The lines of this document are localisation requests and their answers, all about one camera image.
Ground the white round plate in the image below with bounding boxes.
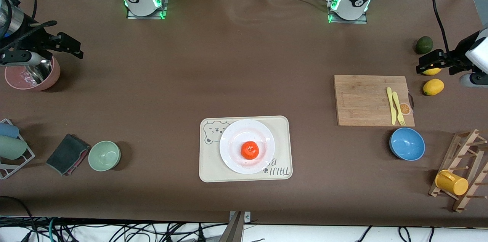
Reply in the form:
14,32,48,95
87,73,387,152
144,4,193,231
219,119,276,175

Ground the orange mandarin fruit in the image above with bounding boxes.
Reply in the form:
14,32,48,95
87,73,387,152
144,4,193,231
241,141,260,160

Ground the dark green avocado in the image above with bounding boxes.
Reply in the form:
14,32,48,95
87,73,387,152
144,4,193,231
415,36,433,55

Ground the metal scoop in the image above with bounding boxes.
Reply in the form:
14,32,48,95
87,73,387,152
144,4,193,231
23,63,53,84

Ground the pink bowl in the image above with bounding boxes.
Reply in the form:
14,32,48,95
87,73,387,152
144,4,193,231
5,56,61,91

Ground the clear crushed ice pile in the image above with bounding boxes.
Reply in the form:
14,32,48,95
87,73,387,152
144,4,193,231
15,72,37,85

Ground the yellow plastic fork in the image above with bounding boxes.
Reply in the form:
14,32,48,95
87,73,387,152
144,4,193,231
392,91,406,126

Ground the yellow plastic knife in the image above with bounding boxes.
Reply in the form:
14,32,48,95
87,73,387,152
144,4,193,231
386,87,397,125

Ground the bamboo cutting board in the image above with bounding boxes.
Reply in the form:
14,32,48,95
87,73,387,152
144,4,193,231
334,75,415,127

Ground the blue bowl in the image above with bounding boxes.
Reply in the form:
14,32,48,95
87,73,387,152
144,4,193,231
389,127,426,161

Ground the pale blue cup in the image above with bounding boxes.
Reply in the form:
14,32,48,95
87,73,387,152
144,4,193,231
0,122,19,139

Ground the pale green cup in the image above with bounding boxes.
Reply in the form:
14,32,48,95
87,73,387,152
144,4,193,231
0,136,28,160

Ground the dark grey folded cloth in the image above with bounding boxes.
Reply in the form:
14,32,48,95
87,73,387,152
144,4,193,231
46,133,91,176

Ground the pale green bowl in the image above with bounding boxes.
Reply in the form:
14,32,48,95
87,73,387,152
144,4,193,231
88,141,121,172

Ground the wooden cup rack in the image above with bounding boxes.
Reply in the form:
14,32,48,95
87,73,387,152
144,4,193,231
428,129,488,213

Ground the yellow mug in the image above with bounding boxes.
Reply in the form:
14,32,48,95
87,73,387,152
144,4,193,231
435,170,469,196

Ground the cream bear print tray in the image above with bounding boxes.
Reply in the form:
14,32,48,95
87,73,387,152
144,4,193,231
199,115,293,183

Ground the dark aluminium table leg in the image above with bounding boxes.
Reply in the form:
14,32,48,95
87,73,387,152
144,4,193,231
218,212,245,242

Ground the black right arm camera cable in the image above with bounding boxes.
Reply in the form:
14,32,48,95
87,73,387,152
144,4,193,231
0,0,58,53

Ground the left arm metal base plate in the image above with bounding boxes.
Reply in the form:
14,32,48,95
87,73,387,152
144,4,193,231
327,0,368,24

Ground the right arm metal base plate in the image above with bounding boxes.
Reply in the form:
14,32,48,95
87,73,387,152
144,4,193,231
127,0,168,20

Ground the white wire cup rack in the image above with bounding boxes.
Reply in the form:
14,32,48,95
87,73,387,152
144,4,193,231
0,119,35,180

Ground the green cable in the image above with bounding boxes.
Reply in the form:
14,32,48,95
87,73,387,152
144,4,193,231
48,217,58,242

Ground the metal table bracket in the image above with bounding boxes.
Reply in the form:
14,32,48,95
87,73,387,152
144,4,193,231
229,211,251,223

